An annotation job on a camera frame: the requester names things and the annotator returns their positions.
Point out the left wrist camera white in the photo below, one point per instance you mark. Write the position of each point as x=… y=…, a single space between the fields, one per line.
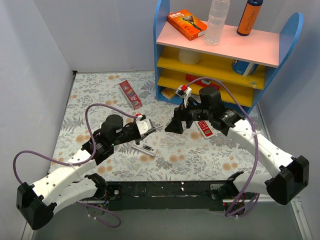
x=143 y=124

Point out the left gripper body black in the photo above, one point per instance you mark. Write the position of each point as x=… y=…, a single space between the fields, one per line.
x=137 y=132

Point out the blue white can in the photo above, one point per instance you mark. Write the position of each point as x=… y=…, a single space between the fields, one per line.
x=243 y=68

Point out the orange cylindrical bottle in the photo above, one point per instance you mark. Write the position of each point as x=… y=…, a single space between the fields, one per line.
x=249 y=16

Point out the red box on shelf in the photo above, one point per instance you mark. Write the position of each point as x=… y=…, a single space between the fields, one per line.
x=202 y=83

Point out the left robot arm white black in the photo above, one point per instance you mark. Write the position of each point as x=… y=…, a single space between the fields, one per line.
x=40 y=201

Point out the red white remote control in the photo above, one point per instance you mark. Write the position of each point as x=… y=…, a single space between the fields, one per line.
x=204 y=129

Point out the black base bar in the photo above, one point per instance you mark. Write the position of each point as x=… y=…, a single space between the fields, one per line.
x=162 y=195

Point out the clear plastic bottle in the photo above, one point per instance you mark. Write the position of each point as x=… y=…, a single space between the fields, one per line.
x=216 y=20

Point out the yellow soap pack left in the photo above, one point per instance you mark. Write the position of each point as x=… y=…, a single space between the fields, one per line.
x=168 y=93

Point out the red toothpaste box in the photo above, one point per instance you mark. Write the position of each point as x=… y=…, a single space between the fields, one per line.
x=130 y=95

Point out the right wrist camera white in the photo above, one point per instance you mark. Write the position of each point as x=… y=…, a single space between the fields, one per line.
x=184 y=92

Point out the floral table mat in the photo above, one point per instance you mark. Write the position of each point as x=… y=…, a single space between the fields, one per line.
x=188 y=156

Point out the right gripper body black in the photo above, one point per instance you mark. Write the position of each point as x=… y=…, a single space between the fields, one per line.
x=182 y=114

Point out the orange razor box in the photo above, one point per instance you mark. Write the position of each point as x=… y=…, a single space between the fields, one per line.
x=187 y=24

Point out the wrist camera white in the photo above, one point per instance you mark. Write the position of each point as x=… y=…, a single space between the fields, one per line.
x=143 y=124
x=184 y=92

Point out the white paper roll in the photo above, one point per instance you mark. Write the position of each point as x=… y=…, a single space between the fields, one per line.
x=189 y=57

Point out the blue shelf unit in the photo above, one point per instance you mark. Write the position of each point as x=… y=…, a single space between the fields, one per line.
x=267 y=49

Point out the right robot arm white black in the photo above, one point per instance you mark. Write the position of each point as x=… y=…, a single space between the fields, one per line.
x=287 y=175

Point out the aluminium rail frame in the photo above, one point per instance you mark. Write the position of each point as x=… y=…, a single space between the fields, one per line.
x=267 y=221

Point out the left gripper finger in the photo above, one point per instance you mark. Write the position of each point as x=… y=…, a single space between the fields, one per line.
x=138 y=141
x=148 y=133

